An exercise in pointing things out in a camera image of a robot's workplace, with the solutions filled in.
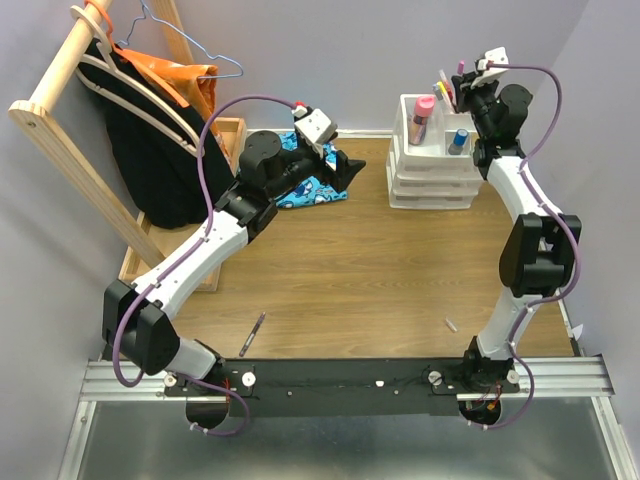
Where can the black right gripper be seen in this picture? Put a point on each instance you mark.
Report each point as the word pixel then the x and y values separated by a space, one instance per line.
pixel 458 81

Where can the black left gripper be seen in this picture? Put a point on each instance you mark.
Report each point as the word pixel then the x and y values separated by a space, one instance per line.
pixel 346 170

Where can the red clear-cap pen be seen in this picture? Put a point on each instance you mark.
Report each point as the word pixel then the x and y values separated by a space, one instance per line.
pixel 448 88

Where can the grey cap white marker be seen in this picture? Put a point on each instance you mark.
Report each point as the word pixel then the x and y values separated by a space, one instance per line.
pixel 437 92

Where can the pink lid pen tube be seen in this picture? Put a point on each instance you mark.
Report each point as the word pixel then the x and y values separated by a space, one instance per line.
pixel 417 125

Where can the small white chalk piece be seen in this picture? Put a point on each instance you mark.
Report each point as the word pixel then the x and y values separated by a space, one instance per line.
pixel 451 325

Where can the dark purple pen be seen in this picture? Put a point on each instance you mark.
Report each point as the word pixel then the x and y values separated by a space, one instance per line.
pixel 251 337

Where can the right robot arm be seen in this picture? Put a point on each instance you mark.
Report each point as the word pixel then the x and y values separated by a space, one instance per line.
pixel 538 258

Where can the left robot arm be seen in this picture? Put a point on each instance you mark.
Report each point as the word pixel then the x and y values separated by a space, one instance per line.
pixel 137 317

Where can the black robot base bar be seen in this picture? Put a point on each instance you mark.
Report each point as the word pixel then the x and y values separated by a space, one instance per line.
pixel 270 388

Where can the blue shark print cloth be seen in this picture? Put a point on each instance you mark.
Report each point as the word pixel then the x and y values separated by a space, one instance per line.
pixel 310 192

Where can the white drawer organizer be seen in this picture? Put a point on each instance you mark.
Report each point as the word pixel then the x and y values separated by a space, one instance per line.
pixel 426 176

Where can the orange garment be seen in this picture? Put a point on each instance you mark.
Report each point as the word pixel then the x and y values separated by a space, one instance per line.
pixel 184 85

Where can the black hanging garment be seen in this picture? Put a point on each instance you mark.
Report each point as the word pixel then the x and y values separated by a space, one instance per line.
pixel 160 175

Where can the wooden clothes rack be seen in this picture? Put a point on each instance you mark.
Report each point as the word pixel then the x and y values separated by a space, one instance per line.
pixel 88 42

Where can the orange hanger hook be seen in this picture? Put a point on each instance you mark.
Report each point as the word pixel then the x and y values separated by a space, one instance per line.
pixel 103 12

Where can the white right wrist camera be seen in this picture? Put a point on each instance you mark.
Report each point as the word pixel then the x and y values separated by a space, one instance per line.
pixel 487 68

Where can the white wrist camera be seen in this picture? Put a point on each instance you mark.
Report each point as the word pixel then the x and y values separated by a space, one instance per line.
pixel 487 68
pixel 313 126

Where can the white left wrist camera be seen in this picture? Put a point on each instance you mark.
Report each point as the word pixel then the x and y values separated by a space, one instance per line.
pixel 313 126

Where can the blue wire hanger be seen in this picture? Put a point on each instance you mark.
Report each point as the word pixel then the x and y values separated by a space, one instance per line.
pixel 165 13

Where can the aluminium rail frame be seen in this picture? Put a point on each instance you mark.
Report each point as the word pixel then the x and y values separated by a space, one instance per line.
pixel 359 280

